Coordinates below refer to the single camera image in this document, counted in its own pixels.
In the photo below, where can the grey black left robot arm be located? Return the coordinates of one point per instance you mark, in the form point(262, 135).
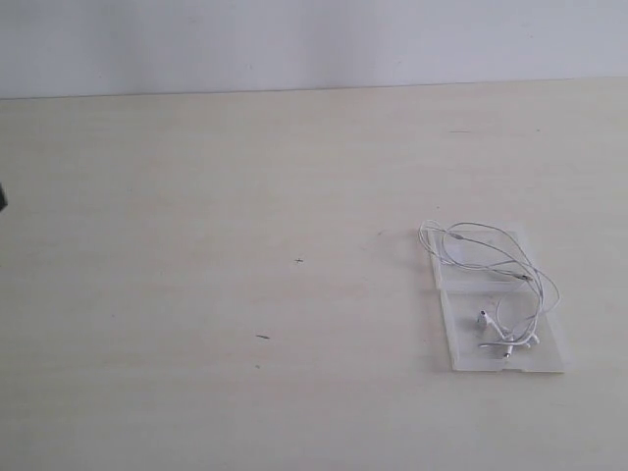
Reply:
point(3, 199)

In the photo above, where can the clear plastic open case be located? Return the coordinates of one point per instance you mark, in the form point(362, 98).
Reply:
point(495, 338)

